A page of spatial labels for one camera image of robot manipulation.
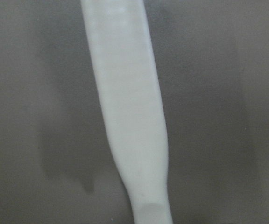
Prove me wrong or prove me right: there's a beige hand brush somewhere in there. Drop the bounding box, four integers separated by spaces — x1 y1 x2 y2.
81 0 173 224

